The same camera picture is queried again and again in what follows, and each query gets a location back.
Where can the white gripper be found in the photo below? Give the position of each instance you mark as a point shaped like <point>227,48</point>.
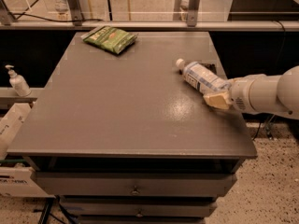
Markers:
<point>239,93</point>

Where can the blue plastic water bottle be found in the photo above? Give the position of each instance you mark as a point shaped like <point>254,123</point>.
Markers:
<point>201,78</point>

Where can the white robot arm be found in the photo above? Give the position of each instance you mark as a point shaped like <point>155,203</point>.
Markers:
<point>255,94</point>

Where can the black rxbar chocolate bar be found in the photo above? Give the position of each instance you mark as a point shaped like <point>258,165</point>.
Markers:
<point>211,67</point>

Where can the white pump dispenser bottle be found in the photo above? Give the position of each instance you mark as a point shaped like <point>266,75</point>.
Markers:
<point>18,82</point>

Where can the grey drawer cabinet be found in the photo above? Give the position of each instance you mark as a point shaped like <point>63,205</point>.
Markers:
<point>132,113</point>

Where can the top grey drawer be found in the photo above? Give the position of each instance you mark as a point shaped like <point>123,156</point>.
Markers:
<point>138,185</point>

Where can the grey drawer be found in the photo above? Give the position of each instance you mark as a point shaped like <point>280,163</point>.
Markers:
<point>139,207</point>
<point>138,185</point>

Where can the green chip bag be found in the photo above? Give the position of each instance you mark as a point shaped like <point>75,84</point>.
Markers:
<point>109,38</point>

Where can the middle grey drawer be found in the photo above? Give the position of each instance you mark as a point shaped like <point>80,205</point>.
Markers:
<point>139,207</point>

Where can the white cardboard box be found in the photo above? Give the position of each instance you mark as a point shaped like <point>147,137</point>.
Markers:
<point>10,123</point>

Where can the white box with label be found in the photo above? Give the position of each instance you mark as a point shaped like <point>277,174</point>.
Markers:
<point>20,182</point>

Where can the metal rail frame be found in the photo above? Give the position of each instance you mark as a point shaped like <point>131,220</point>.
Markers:
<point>169,15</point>

